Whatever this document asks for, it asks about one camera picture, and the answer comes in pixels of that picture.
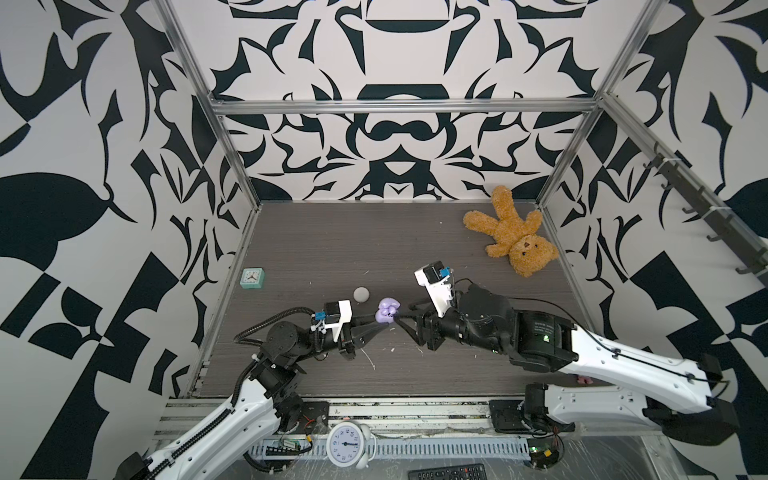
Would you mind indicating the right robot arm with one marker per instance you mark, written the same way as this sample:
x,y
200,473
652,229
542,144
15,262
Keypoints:
x,y
674,395

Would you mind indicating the small teal square clock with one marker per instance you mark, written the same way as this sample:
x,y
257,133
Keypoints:
x,y
252,278

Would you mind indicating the purple earbud charging case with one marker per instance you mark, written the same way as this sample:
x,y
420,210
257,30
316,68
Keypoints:
x,y
387,311

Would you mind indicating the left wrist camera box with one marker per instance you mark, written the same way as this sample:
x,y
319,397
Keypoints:
x,y
332,319

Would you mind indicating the green circuit board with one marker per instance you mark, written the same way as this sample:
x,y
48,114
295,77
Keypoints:
x,y
544,453

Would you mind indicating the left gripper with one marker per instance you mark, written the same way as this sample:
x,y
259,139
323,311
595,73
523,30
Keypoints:
x,y
349,338

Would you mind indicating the black wall hook rail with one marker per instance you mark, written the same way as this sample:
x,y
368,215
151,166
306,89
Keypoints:
x,y
703,204

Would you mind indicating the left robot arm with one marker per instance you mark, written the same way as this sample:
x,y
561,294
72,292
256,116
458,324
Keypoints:
x,y
264,399

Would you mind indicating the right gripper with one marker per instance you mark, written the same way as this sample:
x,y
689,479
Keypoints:
x,y
424,322

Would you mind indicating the white slotted cable duct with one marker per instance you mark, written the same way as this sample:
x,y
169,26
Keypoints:
x,y
512,448

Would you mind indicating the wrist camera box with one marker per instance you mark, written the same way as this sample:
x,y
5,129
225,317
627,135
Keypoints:
x,y
436,279
332,319

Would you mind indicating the white earbud charging case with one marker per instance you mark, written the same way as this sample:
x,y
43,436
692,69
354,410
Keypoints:
x,y
361,294

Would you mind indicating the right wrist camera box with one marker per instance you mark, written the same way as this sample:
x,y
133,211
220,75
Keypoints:
x,y
436,279

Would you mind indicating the brown teddy bear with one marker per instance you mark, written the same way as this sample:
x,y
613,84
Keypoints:
x,y
514,237

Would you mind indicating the white round alarm clock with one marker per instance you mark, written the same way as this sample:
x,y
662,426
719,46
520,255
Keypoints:
x,y
351,444

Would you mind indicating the black remote control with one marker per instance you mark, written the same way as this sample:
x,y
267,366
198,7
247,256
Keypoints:
x,y
455,472

